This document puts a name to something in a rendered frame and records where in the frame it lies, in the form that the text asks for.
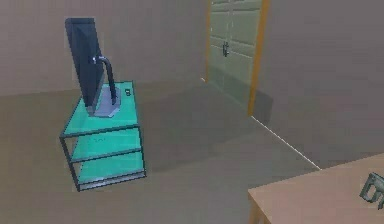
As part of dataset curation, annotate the pale green room door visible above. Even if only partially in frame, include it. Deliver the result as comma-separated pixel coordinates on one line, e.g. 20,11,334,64
204,0,271,117

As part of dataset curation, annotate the teal glass television stand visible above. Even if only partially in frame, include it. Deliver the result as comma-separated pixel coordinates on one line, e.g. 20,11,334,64
59,79,148,193

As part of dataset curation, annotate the black television set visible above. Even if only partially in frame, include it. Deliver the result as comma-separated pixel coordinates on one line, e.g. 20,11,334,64
64,17,121,118

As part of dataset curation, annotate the light brown wooden table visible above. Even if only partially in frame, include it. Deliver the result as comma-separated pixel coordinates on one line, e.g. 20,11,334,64
247,152,384,224

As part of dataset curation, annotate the grey-green blocky object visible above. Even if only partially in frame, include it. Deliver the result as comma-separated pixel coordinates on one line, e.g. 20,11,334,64
359,172,384,211

